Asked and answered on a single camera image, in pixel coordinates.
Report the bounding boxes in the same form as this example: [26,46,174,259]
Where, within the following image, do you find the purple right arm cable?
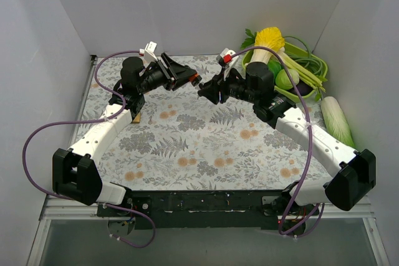
[232,46,325,238]

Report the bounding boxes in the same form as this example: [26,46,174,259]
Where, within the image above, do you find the round green cabbage toy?
[275,69,300,90]

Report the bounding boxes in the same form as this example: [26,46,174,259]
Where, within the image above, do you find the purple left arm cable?
[21,48,156,249]

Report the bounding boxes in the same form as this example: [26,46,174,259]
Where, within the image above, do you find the green long beans toy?
[284,36,324,75]

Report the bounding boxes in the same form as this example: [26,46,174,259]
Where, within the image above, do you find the large brass padlock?
[132,113,141,123]

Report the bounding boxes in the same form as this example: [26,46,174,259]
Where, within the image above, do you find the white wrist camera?
[216,48,238,81]
[139,41,157,64]

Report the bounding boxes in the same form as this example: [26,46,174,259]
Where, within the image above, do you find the green napa cabbage toy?
[320,97,355,148]

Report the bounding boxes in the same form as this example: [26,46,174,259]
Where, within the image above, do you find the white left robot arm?
[52,54,201,216]

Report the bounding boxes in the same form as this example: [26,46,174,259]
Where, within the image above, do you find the orange and black padlock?
[189,74,202,87]

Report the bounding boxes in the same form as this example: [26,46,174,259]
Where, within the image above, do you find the floral patterned table mat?
[62,54,350,191]

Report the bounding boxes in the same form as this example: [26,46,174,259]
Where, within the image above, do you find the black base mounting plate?
[96,189,322,231]

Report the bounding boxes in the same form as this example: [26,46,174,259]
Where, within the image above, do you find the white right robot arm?
[198,62,376,215]

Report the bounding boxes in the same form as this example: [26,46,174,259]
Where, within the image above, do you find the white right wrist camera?
[216,48,238,81]

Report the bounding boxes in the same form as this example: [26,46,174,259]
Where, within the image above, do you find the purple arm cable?
[232,46,325,238]
[21,48,156,249]

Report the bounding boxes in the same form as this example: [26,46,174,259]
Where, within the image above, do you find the green parsley leaf toy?
[241,29,257,49]

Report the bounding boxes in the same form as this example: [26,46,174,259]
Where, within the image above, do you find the green plastic basket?
[241,42,328,103]

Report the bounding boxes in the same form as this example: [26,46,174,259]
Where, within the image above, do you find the dark green vegetable toy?
[267,60,282,77]

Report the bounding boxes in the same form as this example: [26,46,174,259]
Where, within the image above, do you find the pale celery stalks toy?
[277,50,325,92]

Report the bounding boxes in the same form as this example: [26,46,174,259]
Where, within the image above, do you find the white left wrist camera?
[139,41,157,64]

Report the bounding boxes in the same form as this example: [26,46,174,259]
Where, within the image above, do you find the aluminium frame rail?
[28,191,390,265]

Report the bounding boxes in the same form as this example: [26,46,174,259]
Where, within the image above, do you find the purple eggplant toy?
[296,80,314,97]

